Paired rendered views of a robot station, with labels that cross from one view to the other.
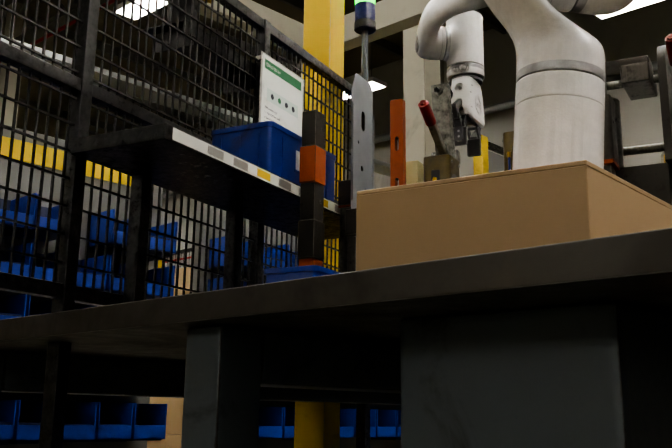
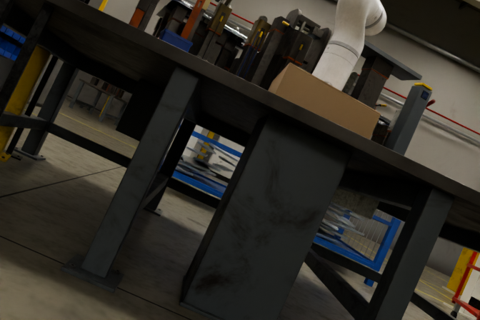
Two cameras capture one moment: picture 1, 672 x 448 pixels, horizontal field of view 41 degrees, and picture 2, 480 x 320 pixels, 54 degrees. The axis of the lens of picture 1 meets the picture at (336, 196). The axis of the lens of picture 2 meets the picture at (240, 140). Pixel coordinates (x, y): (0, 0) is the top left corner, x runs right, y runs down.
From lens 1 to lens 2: 1.06 m
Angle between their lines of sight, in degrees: 48
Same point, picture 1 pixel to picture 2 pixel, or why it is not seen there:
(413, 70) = not seen: outside the picture
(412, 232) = (307, 94)
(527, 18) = (355, 27)
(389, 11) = not seen: outside the picture
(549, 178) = (366, 111)
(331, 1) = not seen: outside the picture
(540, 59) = (351, 45)
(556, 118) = (344, 70)
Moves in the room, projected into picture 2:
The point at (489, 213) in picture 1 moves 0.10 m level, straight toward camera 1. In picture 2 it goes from (341, 108) to (366, 113)
